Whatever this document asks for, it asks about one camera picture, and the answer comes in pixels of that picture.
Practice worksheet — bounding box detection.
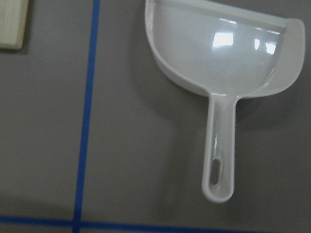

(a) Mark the beige plastic dustpan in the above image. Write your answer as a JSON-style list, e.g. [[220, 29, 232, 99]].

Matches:
[[144, 0, 306, 203]]

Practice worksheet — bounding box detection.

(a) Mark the bamboo cutting board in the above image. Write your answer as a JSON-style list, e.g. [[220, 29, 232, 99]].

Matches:
[[0, 0, 29, 50]]

